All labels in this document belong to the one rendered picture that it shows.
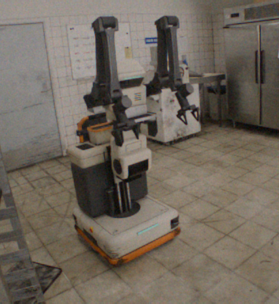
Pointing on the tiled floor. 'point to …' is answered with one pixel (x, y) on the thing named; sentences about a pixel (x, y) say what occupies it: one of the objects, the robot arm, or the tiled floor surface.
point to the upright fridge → (258, 64)
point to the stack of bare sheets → (45, 273)
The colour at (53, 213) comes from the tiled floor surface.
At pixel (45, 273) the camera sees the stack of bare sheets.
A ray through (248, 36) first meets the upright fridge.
